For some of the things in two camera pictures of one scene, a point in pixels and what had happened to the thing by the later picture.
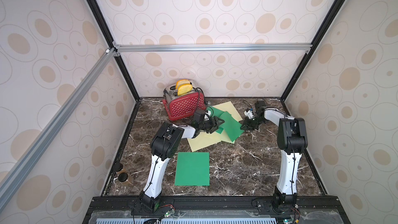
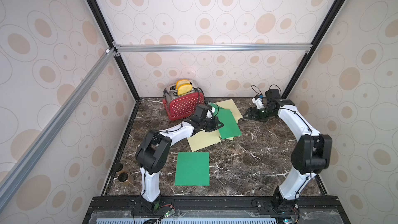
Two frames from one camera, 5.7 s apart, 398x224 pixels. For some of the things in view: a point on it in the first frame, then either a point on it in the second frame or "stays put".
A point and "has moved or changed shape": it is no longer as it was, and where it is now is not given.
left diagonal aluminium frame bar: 18,170 stays put
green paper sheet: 231,126 has moved or changed shape
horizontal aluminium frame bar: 211,47 stays put
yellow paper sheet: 228,107 has moved or changed shape
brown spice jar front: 125,179 stays put
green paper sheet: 192,169 stays put
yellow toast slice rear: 181,82 stays put
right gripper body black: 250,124 to 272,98
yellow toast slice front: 184,89 stays put
